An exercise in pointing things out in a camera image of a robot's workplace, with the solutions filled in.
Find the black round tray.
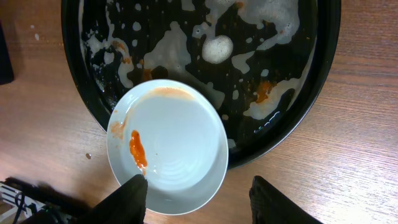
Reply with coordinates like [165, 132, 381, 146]
[61, 0, 341, 168]

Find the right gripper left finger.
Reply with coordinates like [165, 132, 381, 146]
[75, 174, 148, 224]

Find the light blue plate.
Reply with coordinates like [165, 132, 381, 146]
[106, 80, 229, 215]

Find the black rectangular tray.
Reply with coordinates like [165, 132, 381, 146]
[0, 26, 14, 85]

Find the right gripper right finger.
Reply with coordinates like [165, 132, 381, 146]
[249, 175, 322, 224]

